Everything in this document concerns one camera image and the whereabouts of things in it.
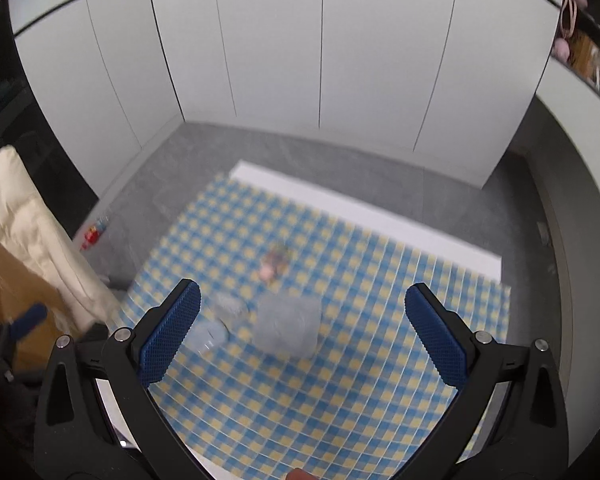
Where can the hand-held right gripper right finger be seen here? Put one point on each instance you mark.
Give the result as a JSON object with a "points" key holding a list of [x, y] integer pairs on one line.
{"points": [[437, 335]]}

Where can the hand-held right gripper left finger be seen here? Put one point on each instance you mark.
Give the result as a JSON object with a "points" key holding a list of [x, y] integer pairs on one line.
{"points": [[172, 330]]}

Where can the brown cardboard box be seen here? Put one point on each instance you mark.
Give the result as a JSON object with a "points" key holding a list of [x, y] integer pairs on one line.
{"points": [[15, 290]]}

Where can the translucent square plastic container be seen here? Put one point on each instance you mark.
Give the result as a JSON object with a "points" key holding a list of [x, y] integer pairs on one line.
{"points": [[287, 325]]}

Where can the blue yellow checkered tablecloth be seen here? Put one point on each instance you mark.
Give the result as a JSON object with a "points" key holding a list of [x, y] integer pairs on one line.
{"points": [[370, 320]]}

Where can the cream padded armchair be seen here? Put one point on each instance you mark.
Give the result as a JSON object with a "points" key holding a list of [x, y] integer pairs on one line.
{"points": [[25, 220]]}

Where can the small red bottle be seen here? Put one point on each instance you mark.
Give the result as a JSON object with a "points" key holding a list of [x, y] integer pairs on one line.
{"points": [[92, 235]]}

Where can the black glass cabinet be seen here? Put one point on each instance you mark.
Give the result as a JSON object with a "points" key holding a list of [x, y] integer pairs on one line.
{"points": [[20, 125]]}

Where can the pink plush toy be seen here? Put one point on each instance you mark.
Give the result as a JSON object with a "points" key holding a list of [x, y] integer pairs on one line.
{"points": [[562, 47]]}

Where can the brown paper box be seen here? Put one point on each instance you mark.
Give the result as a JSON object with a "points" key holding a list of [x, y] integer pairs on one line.
{"points": [[585, 55]]}

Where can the grey wall socket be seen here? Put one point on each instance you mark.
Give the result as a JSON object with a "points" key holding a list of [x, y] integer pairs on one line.
{"points": [[542, 234]]}

